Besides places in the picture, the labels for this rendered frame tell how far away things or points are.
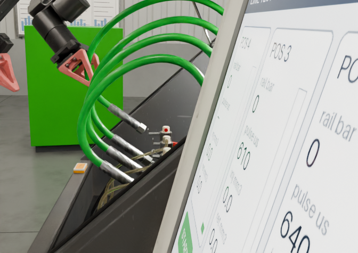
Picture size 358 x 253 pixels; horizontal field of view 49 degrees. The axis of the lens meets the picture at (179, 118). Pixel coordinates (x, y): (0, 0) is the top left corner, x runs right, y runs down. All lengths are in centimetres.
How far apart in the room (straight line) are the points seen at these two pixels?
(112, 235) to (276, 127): 44
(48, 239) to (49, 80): 342
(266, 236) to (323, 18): 10
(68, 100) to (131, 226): 367
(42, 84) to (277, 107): 404
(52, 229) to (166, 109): 52
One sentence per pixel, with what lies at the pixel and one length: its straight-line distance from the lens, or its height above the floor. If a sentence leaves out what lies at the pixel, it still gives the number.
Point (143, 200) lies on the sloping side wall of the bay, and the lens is 58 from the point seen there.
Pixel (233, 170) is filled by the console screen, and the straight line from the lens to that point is 26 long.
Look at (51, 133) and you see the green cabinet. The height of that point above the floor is 21.
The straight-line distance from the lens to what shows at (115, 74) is 63.
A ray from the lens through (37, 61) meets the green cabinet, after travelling 419.
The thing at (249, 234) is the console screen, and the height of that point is 127.
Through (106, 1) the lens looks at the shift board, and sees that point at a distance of 732.
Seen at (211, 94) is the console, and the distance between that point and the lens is 43.
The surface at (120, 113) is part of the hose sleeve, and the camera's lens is 89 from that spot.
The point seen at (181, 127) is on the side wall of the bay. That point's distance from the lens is 123.
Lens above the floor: 137
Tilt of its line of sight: 14 degrees down
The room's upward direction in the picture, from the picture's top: 2 degrees clockwise
